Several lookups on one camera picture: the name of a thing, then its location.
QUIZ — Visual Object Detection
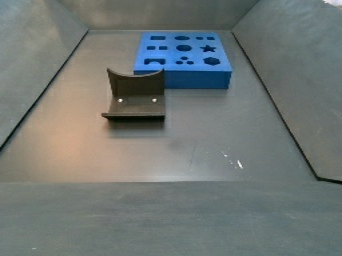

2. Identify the black curved holder stand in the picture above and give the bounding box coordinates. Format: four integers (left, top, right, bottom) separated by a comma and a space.
102, 69, 166, 120

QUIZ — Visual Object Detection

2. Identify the blue shape sorter block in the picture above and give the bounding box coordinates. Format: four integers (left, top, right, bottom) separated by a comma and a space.
134, 31, 233, 89

